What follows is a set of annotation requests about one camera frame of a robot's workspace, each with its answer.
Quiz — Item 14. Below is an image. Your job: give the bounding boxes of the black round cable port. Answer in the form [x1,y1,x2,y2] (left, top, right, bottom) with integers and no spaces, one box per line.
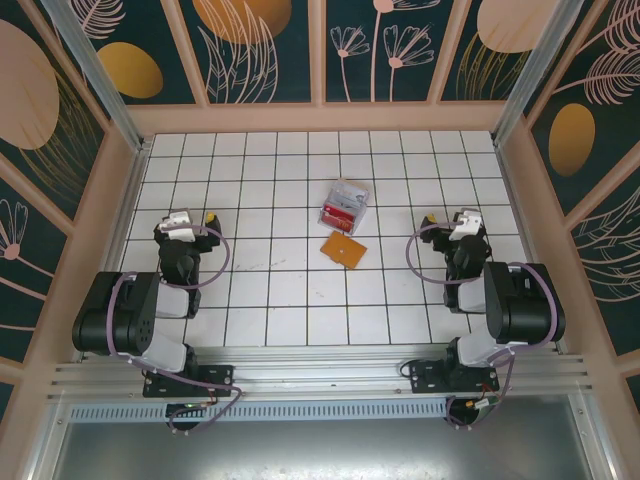
[446,394,502,432]
[166,399,214,437]

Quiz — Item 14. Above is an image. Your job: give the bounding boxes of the orange leather card holder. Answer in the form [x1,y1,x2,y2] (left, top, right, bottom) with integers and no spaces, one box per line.
[319,229,369,271]

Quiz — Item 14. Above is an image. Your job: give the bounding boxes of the grey slotted cable duct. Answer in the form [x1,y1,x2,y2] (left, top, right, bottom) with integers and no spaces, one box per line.
[67,400,450,424]

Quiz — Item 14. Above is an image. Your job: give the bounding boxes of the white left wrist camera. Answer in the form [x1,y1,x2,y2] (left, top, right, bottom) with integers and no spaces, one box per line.
[163,209,197,240]

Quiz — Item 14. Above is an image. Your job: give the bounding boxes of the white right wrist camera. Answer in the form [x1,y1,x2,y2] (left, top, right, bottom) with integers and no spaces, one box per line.
[448,208,483,238]

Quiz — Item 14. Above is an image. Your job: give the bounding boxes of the white credit card yellow logo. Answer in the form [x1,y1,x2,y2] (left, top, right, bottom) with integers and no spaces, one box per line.
[337,180,370,202]

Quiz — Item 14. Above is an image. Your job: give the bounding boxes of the aluminium corner post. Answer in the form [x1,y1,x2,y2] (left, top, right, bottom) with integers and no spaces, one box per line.
[492,0,584,146]
[41,0,151,154]

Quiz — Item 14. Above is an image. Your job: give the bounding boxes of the grey metal sheet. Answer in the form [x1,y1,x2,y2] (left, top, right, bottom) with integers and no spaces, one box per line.
[27,418,619,480]

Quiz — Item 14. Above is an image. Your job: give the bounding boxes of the red credit card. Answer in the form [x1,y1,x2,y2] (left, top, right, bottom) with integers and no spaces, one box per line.
[322,209,359,234]

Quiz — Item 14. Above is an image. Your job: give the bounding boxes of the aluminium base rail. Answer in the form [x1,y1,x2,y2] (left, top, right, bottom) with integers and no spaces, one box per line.
[47,344,596,407]

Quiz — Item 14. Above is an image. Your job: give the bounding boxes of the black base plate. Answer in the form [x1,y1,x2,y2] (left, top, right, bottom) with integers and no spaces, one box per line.
[143,364,236,399]
[409,359,500,394]

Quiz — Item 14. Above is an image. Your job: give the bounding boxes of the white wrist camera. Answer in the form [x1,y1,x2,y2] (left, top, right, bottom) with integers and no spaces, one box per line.
[163,209,197,240]
[448,208,483,238]

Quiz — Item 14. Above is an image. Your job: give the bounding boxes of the clear bag with red contents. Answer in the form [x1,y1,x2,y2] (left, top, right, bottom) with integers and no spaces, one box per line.
[317,176,372,236]

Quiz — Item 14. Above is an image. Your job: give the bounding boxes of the aluminium side rail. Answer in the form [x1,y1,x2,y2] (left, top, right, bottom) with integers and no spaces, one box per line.
[77,142,151,364]
[492,134,570,354]

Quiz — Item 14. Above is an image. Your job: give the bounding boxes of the purple cable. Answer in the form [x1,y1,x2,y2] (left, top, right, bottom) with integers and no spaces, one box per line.
[106,224,245,437]
[406,223,561,431]

